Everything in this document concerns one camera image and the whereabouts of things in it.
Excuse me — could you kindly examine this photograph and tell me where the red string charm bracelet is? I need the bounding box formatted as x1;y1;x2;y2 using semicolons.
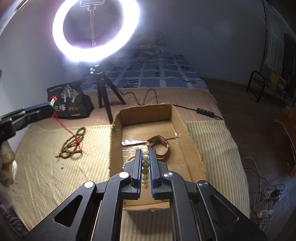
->
48;96;84;153

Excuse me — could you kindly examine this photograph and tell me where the cream bead bracelet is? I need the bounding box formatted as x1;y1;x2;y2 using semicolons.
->
141;146;151;189

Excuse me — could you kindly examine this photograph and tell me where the white gloved left hand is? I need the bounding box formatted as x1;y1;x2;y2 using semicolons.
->
1;141;18;187

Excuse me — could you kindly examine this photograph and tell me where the black printed gift bag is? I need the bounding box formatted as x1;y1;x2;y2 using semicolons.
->
47;81;94;119

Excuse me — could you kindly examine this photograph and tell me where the white power strip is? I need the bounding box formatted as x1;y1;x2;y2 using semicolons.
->
253;188;280;219

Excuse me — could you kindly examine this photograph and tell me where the black tripod stand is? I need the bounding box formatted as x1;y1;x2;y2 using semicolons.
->
90;65;126;124

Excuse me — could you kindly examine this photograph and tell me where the brown cardboard box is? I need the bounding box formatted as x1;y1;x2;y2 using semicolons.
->
108;103;207;212

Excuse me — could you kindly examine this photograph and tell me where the blue checked quilt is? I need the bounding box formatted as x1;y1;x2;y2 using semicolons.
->
101;52;209;91

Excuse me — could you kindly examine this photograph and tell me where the black metal rack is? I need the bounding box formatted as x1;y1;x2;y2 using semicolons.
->
246;1;295;106

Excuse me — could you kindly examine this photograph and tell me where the long brown bead necklace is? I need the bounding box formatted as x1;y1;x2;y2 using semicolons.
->
55;126;87;159

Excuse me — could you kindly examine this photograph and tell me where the black cable with controller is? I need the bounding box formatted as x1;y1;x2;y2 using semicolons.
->
117;88;225;121

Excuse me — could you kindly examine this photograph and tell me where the white ring light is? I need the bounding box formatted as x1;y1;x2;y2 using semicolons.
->
52;0;140;63

